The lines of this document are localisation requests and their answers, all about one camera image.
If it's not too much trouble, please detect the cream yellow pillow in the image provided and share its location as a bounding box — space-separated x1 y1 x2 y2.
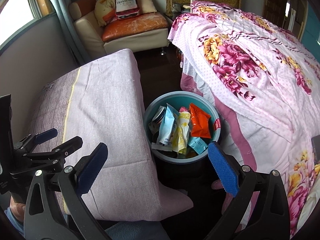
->
94 0 116 27

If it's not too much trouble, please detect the pink floral quilt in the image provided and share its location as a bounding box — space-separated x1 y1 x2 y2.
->
168 1 319 236

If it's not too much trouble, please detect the orange red snack wrapper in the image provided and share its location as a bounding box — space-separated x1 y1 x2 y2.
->
189 103 211 139

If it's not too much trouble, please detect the red Hennessy bag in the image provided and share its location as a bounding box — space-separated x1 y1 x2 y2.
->
115 0 140 20

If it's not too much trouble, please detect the yellow white wrapper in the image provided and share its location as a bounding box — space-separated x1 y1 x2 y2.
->
172 111 191 155

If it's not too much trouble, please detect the person's left hand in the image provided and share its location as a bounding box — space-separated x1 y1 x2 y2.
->
10 197 25 223

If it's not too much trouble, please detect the pink white snack wrapper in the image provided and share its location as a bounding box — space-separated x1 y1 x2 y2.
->
179 106 190 113

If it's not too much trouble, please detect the cream armchair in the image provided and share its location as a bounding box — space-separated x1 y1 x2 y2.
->
69 0 169 59

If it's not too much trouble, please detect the orange seat cushion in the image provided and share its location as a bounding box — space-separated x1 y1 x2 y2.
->
101 12 168 42

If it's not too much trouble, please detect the teal round trash bin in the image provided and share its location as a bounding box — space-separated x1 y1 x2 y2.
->
143 91 221 165

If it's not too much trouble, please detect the purple striped cloth cover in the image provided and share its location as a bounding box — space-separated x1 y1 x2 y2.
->
28 49 193 221

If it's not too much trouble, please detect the white paper cup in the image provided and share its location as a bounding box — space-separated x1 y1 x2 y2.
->
148 106 166 134

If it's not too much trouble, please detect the teal curtain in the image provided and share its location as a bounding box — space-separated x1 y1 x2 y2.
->
50 0 91 65

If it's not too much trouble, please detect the teal carton box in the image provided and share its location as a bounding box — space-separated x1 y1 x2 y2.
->
188 137 208 155

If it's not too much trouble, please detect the light blue tissue pack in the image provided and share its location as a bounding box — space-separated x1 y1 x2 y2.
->
157 103 179 146

